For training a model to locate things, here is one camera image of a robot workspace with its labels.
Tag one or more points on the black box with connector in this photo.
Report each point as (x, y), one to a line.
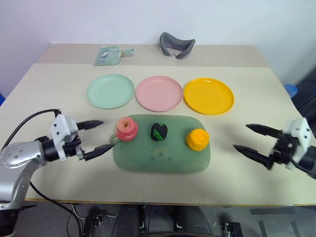
(95, 224)
(232, 229)

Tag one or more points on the red apple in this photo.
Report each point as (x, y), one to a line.
(126, 129)

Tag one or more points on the yellow plate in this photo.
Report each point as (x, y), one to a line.
(209, 96)

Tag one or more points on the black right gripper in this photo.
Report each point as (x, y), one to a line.
(285, 150)

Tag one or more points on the pink plate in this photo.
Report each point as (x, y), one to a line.
(159, 93)

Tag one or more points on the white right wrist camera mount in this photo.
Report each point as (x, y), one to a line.
(300, 132)

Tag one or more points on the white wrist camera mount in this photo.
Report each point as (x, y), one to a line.
(61, 128)
(300, 132)

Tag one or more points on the black chair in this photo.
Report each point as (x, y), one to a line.
(306, 96)

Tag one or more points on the blue round container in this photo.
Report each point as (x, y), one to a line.
(291, 90)

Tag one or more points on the mint green plate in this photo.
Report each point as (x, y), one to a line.
(110, 91)

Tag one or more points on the orange yellow fruit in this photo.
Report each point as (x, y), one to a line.
(197, 139)

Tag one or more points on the dark green avocado toy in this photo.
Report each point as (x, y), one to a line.
(159, 132)

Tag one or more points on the translucent green tray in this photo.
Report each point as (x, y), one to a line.
(163, 155)

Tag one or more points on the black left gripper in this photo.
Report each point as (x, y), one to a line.
(72, 147)

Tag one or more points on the blue object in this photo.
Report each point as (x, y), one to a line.
(2, 98)

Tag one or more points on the dark rounded shape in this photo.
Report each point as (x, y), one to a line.
(128, 221)
(191, 222)

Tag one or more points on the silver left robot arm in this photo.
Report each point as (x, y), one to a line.
(17, 154)

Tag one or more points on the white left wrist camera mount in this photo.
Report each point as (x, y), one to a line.
(61, 128)

